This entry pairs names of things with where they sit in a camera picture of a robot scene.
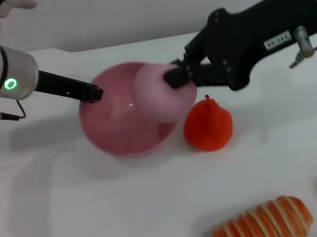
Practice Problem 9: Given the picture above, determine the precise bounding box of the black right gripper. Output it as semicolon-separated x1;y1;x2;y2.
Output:
151;0;317;102

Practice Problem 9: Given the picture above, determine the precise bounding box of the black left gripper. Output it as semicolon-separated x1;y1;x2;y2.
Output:
31;61;105;113

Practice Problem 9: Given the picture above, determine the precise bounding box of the pink toy peach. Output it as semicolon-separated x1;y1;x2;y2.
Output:
128;56;198;128

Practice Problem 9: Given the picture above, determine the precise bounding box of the pink plastic bowl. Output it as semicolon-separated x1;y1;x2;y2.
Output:
71;51;208;167

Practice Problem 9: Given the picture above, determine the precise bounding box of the orange-red toy pear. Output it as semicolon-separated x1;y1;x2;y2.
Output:
178;91;238;156

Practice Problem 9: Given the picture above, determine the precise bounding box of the orange striped toy bread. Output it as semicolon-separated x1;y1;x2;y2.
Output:
206;190;317;237

